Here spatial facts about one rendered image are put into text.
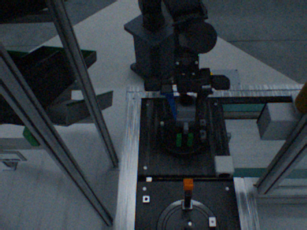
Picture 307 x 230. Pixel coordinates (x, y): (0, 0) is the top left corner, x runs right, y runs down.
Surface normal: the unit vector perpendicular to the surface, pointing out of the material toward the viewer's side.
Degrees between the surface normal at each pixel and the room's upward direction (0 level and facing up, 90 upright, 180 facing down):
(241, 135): 0
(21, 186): 0
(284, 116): 0
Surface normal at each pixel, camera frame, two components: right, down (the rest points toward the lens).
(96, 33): -0.04, -0.57
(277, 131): -0.02, 0.82
